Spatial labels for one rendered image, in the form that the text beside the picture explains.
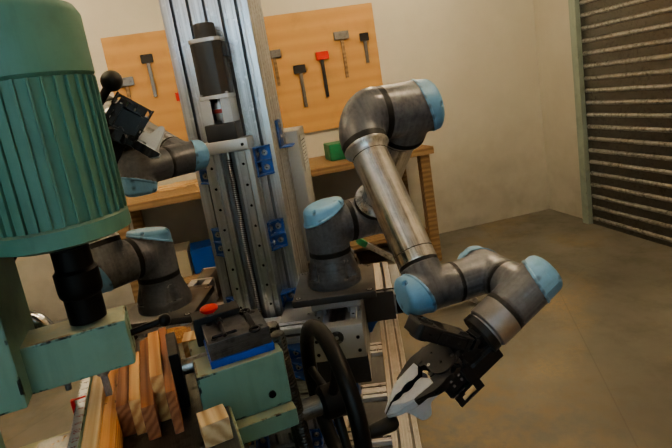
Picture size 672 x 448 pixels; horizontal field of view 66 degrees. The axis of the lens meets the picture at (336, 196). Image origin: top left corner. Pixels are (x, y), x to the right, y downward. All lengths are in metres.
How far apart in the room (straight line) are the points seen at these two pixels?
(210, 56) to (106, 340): 0.88
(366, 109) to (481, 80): 3.58
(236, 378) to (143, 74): 3.40
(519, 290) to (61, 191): 0.69
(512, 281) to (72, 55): 0.73
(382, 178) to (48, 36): 0.59
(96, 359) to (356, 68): 3.59
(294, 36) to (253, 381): 3.47
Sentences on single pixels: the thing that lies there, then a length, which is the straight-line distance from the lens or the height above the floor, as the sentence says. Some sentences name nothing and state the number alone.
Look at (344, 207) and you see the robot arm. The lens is 1.41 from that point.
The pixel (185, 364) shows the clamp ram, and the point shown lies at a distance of 0.89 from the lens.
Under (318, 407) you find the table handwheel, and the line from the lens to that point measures 0.96.
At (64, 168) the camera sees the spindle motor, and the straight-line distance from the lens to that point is 0.73.
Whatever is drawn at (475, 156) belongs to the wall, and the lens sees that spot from 4.61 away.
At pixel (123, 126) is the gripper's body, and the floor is 1.34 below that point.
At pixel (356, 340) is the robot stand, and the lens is 1.34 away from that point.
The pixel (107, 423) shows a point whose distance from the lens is 0.85.
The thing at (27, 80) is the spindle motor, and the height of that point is 1.41.
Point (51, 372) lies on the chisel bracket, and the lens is 0.85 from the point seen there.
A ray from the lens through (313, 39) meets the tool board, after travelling 4.14.
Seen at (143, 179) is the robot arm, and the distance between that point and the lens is 1.20.
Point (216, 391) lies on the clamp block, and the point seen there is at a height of 0.93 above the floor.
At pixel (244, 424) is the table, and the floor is 0.87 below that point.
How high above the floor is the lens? 1.34
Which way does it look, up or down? 11 degrees down
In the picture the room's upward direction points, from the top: 9 degrees counter-clockwise
